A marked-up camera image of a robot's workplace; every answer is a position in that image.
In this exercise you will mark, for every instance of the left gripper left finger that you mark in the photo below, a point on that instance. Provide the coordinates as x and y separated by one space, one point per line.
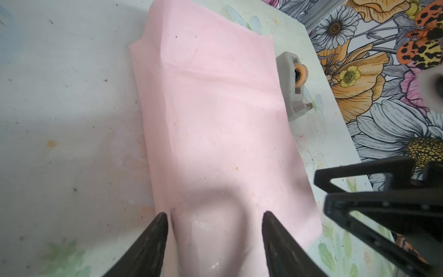
145 257

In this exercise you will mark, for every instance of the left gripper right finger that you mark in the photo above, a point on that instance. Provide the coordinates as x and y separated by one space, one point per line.
284 256

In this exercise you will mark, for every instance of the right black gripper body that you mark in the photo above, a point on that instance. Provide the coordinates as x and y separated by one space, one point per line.
406 206

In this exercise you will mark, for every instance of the purple wrapping paper sheet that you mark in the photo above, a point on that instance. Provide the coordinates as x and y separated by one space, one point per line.
219 147

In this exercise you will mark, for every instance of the grey tape dispenser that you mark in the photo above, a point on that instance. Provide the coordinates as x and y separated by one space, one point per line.
293 75

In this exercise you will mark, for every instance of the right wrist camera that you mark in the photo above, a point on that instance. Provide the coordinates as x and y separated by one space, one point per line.
431 85

